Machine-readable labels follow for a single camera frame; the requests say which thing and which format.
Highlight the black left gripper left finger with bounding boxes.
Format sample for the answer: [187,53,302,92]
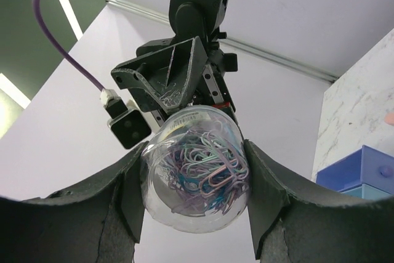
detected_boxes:
[1,143,146,262]

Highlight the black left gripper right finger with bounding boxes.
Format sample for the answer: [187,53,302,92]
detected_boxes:
[244,140,393,262]

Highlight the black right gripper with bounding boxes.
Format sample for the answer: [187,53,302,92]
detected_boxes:
[111,19,238,119]

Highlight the clear paper clip tub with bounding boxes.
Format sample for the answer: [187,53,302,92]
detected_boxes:
[141,105,251,233]

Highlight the pink eraser stick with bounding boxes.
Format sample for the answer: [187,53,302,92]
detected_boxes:
[384,112,394,126]

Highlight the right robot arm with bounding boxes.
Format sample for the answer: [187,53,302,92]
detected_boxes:
[111,0,238,126]

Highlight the sky blue drawer bin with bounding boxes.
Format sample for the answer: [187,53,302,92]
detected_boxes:
[341,184,392,200]

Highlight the purple blue drawer bin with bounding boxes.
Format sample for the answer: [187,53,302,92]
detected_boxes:
[316,145,393,194]

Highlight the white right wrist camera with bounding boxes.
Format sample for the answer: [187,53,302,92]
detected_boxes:
[100,89,151,149]

